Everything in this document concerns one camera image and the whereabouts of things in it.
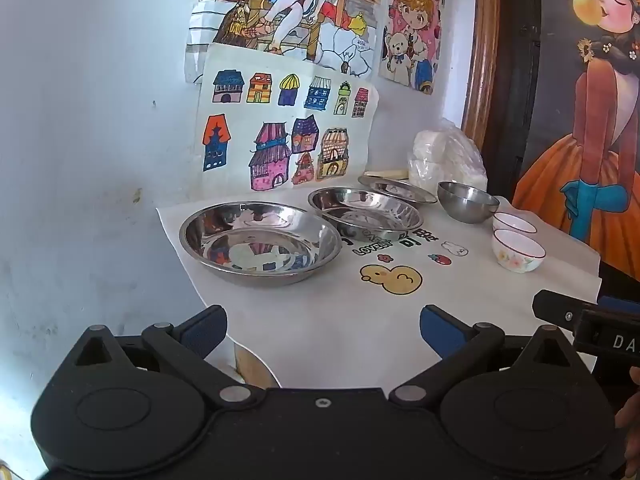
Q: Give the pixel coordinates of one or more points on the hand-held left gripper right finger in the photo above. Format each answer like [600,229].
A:
[441,331]

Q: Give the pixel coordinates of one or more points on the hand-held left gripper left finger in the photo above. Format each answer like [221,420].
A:
[201,331]

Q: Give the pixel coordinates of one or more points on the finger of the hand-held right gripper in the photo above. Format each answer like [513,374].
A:
[620,304]
[560,310]

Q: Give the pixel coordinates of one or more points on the white red-rimmed ceramic bowl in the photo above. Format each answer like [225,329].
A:
[515,222]
[517,252]

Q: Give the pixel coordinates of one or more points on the large steel plate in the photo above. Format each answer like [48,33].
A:
[260,247]

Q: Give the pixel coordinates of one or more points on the steel bowl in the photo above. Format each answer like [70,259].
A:
[467,202]

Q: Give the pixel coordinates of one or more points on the medium steel plate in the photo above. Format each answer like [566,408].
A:
[367,215]

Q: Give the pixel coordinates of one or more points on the small steel plate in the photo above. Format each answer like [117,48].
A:
[400,189]

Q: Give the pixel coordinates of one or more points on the person's right hand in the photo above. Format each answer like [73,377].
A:
[630,410]

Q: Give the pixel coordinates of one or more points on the white printed tablecloth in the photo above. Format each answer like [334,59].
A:
[325,325]

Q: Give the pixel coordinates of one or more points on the plastic bag of white blocks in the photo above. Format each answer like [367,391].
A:
[445,155]

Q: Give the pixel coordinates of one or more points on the girl in orange dress poster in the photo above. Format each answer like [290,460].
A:
[595,125]

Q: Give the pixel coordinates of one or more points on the colourful houses drawing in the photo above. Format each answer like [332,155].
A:
[240,110]

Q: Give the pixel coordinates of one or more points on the child with teddy bear drawing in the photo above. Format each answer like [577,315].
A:
[412,25]

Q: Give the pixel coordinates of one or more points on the child with fan drawing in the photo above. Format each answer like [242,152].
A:
[280,5]

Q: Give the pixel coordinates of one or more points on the curved wooden frame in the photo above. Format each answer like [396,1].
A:
[482,50]

